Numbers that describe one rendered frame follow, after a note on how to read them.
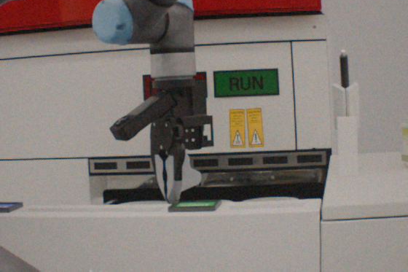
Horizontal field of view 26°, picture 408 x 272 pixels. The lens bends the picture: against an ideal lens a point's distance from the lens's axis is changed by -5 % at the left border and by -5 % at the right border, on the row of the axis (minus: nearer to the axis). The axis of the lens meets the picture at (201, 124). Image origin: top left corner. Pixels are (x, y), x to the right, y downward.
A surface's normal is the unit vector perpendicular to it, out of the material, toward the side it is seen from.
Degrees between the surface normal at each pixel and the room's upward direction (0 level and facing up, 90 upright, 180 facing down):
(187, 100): 90
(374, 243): 90
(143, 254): 90
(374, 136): 90
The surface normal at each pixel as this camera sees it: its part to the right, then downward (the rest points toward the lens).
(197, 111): 0.53, 0.02
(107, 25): -0.64, 0.07
